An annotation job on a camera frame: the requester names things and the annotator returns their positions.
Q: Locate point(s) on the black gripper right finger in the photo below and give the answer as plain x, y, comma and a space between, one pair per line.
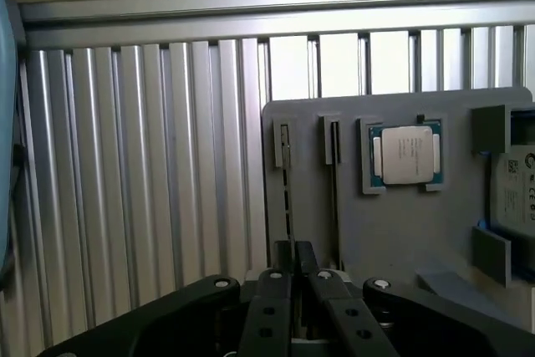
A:
347, 323

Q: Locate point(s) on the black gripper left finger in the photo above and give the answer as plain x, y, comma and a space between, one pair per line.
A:
267, 315

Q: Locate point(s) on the grey plastic parts rack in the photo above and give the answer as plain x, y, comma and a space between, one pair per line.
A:
397, 227

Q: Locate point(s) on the CPU with silver lid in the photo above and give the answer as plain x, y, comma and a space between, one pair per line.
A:
407, 155

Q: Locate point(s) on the silver hard disk with label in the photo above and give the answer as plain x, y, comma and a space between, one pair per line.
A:
516, 190

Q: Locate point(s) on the hard drive with label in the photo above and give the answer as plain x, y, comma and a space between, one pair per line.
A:
524, 115

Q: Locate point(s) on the aluminium table frame rail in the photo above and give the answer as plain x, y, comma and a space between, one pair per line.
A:
251, 10

